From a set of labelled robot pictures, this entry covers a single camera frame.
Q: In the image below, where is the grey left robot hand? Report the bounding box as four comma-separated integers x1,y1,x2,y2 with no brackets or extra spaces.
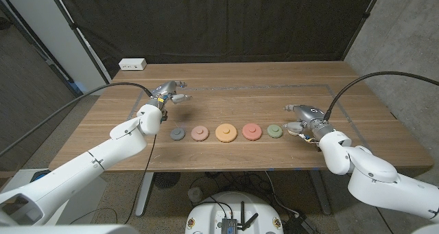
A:
149,80,192,108

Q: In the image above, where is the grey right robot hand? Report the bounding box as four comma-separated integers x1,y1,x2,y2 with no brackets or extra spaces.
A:
283,104,332,137

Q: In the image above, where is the coral red toy disk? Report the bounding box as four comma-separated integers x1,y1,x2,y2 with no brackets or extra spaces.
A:
241,123,263,141

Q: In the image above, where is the green toy disk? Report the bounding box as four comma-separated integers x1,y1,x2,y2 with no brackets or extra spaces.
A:
267,124,284,139

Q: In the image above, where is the grey toy disk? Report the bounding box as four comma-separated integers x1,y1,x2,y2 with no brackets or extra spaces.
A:
170,127,187,141

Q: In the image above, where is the dusty pink toy disk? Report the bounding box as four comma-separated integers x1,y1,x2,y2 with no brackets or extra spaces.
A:
191,125,210,142

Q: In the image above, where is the large orange toy disk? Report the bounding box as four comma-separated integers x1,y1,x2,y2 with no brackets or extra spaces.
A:
215,123,238,143

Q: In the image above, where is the white power strip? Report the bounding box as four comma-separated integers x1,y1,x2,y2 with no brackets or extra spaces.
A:
118,58,147,71

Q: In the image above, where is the dark table leg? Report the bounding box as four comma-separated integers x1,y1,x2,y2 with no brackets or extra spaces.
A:
308,170,332,216

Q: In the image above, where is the black backdrop cloth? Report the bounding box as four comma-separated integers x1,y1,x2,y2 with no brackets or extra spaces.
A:
53,0,381,79

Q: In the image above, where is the black round floor fan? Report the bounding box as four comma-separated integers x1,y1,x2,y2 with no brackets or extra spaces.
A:
153,172,182,189

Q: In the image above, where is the black backdrop stand pole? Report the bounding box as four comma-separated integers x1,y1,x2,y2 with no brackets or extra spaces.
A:
340,0,385,62
45,0,113,84

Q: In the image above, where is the white table leg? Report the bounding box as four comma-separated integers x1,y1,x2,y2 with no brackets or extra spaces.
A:
135,172,155,217

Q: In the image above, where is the black power adapter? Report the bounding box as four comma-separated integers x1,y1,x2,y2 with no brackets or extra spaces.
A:
283,211,318,234

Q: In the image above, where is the white round floor object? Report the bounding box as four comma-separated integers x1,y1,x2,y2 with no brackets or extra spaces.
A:
187,187,204,204

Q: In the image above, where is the white pedal platform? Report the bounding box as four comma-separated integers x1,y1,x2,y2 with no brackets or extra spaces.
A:
0,168,108,225

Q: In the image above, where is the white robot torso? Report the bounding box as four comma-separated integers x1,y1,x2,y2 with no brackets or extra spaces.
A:
185,191,285,234

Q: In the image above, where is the black radio module with antennas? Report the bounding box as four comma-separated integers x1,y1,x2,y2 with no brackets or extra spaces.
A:
221,201,260,234

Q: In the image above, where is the blue foot pedal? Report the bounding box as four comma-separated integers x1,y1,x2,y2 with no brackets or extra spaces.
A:
32,170,52,182

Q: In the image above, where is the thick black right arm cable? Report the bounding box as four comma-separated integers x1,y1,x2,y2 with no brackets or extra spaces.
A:
322,71,439,122

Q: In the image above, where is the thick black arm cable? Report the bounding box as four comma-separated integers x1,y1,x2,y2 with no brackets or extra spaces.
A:
0,82,154,158
322,71,439,122

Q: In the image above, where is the thin black left cable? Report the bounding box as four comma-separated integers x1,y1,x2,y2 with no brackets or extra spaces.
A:
70,134,158,225

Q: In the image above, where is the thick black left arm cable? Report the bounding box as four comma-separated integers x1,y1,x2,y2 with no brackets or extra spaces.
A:
0,82,154,158

